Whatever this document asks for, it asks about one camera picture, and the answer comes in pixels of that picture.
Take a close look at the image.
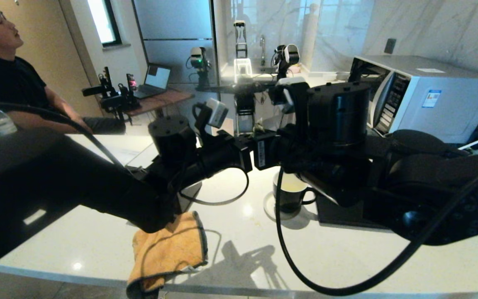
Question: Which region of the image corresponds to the silver microwave oven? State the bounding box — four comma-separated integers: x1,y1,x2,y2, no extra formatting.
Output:
349,55,478,144

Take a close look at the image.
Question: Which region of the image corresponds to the brown wooden desk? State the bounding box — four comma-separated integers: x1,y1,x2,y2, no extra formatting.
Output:
133,88,194,135

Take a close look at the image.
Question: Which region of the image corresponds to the orange microfiber cloth grey trim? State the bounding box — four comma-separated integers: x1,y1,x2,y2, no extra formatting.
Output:
127,211,209,299

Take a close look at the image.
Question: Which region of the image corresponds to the black serving tray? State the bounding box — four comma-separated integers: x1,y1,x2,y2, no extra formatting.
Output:
316,195,389,229

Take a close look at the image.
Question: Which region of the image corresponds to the black glossy tissue box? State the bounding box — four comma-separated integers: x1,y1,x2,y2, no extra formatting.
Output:
177,183,203,215

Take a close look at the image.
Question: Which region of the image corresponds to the clear water bottle red cap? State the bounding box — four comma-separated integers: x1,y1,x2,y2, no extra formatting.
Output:
0,109,19,137

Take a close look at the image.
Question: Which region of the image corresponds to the black mug white inside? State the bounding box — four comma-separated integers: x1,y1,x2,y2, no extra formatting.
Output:
273,172,317,214

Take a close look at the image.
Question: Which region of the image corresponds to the dark framed window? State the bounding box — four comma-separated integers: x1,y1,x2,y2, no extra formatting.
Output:
88,0,122,47

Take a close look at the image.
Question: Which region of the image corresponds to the printed white paper sheet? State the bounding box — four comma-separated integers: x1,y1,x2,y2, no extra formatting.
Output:
73,135,156,167

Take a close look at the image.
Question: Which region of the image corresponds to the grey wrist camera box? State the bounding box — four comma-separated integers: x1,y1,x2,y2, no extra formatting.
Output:
204,98,230,129
269,77,308,113

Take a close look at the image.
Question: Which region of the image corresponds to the open laptop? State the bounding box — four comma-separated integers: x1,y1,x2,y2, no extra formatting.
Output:
134,64,172,100

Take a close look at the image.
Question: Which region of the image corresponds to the grey refrigerator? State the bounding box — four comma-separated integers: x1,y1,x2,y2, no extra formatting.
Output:
132,0,223,137

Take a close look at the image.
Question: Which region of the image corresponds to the beige wooden door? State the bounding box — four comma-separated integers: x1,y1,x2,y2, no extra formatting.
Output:
0,0,105,121

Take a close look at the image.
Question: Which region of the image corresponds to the white round coaster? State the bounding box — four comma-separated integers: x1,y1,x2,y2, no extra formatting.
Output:
263,192,306,221

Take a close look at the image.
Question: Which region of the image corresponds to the black background robot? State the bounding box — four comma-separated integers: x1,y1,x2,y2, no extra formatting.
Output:
187,21,302,138

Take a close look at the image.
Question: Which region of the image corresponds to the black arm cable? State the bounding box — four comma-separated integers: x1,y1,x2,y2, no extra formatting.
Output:
0,101,250,206
276,168,478,296

